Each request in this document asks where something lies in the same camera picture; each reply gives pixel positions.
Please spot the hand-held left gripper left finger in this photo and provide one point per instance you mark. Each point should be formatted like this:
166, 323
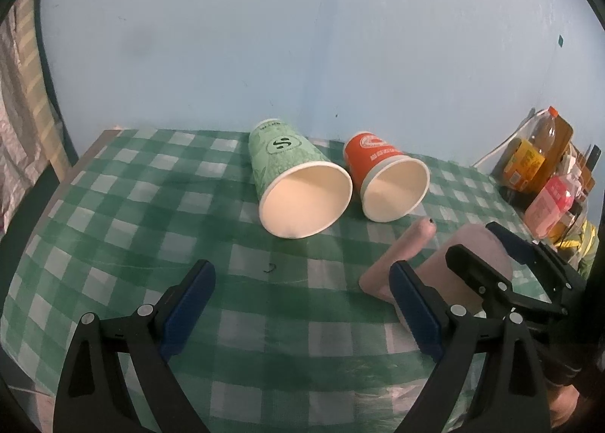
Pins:
189, 308

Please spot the dark metal pole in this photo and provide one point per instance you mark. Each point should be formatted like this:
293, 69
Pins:
54, 83

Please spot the yellow green packet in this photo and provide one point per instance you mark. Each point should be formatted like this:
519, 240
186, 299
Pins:
582, 244

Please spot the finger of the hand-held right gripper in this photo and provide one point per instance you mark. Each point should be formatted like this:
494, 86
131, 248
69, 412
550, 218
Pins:
517, 249
472, 272

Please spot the brown bottle with orange cap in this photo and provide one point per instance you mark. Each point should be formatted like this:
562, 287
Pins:
531, 154

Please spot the person's right hand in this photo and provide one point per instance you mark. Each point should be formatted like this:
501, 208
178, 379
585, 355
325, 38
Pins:
409, 244

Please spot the person's right forearm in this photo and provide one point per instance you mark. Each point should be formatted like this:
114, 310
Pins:
563, 407

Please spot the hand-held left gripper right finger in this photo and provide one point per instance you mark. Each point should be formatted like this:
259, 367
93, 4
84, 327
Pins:
416, 315

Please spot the green checkered tablecloth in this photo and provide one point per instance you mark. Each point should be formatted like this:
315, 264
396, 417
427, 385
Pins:
165, 225

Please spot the silvery patterned curtain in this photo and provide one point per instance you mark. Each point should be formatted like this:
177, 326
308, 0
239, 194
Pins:
16, 130

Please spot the green paper cup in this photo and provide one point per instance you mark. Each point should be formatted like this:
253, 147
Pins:
288, 168

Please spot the pink plastic bottle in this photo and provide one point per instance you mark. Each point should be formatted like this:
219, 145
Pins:
550, 204

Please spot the orange paper cup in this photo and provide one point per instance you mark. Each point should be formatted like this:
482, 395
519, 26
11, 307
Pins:
378, 164

